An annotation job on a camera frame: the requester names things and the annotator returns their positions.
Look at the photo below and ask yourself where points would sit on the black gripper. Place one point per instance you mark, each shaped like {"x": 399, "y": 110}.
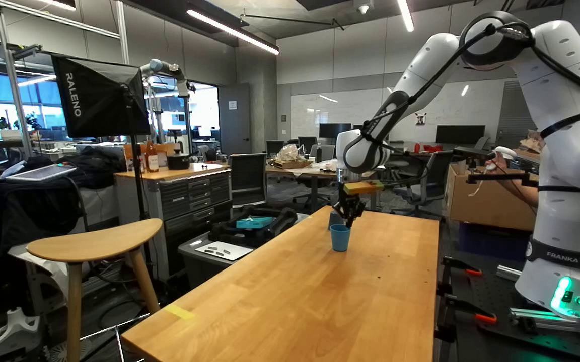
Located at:
{"x": 348, "y": 202}

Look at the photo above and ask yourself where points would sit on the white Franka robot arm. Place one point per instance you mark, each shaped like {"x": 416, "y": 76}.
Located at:
{"x": 557, "y": 154}

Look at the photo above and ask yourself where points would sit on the light blue plastic cup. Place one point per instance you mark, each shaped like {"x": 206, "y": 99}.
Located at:
{"x": 340, "y": 241}

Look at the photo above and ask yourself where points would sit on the wooden desk with clutter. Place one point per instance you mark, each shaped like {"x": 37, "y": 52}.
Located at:
{"x": 301, "y": 172}

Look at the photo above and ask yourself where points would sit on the black bag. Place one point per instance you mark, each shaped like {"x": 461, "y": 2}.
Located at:
{"x": 262, "y": 237}

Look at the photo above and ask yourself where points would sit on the teal flat case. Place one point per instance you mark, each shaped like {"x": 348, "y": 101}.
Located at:
{"x": 253, "y": 222}

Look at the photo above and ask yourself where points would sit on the black office chair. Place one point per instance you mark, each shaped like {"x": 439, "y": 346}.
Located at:
{"x": 428, "y": 178}

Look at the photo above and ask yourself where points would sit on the grey plastic bin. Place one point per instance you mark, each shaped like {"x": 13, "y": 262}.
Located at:
{"x": 216, "y": 254}

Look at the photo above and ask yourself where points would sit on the cardboard box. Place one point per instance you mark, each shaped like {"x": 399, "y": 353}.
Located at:
{"x": 487, "y": 198}

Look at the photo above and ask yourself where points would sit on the blue storage bin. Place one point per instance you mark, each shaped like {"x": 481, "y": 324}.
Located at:
{"x": 494, "y": 242}

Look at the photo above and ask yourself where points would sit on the grey tool cabinet wooden top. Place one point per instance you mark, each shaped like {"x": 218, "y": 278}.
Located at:
{"x": 182, "y": 202}

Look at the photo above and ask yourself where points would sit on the aluminium extrusion bar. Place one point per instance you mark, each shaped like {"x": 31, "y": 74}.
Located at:
{"x": 557, "y": 323}
{"x": 509, "y": 273}

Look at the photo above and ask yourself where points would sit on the black device on cabinet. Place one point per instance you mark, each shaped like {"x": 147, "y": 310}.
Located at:
{"x": 177, "y": 161}

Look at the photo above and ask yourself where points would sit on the yellow tape strip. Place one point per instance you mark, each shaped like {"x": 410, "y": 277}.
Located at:
{"x": 180, "y": 313}

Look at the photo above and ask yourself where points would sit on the black base platform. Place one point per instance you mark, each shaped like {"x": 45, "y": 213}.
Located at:
{"x": 503, "y": 343}

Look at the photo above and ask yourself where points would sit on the long ceiling light strip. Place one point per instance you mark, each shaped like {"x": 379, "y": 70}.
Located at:
{"x": 232, "y": 34}

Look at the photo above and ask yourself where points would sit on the wooden stool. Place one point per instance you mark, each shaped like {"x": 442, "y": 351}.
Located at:
{"x": 95, "y": 245}

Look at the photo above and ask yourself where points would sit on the black softbox studio light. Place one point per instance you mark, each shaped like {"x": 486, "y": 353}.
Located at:
{"x": 99, "y": 98}

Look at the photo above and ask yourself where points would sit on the black cloth covered pile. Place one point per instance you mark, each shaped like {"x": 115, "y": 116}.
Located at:
{"x": 41, "y": 202}

